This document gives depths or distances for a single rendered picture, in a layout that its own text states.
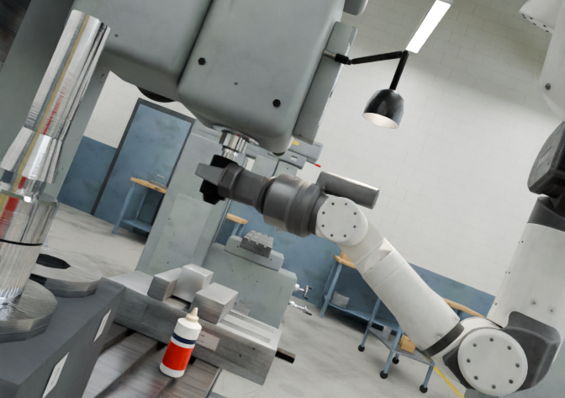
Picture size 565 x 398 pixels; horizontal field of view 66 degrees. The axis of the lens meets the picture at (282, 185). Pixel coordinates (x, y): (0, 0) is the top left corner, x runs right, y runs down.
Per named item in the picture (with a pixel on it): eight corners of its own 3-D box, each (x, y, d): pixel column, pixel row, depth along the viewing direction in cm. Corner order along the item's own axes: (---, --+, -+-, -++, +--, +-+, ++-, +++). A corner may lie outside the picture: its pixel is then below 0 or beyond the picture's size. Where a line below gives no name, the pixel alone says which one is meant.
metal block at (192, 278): (203, 299, 91) (213, 272, 92) (195, 304, 85) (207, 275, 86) (181, 289, 92) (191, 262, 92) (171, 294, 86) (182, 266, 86)
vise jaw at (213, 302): (232, 309, 95) (239, 292, 95) (217, 325, 80) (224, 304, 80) (207, 299, 96) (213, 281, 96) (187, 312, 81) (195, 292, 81)
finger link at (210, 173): (202, 160, 74) (233, 172, 72) (194, 177, 73) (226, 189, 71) (198, 158, 72) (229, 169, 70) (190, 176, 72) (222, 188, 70)
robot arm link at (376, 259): (322, 225, 74) (375, 289, 70) (311, 220, 66) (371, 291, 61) (351, 200, 74) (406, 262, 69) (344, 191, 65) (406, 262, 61)
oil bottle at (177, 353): (185, 371, 73) (209, 310, 73) (178, 380, 69) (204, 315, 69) (163, 362, 73) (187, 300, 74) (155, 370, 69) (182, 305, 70)
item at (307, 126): (313, 145, 77) (355, 37, 78) (314, 141, 73) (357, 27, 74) (292, 137, 77) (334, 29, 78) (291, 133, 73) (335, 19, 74)
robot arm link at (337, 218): (294, 234, 74) (357, 259, 70) (277, 228, 64) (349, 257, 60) (318, 172, 75) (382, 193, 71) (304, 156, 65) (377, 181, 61)
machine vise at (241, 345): (271, 361, 94) (289, 313, 94) (262, 387, 79) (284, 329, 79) (125, 299, 97) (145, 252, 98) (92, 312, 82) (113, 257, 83)
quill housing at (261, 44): (287, 160, 85) (345, 11, 87) (283, 140, 64) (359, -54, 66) (198, 125, 86) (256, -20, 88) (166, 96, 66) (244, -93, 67)
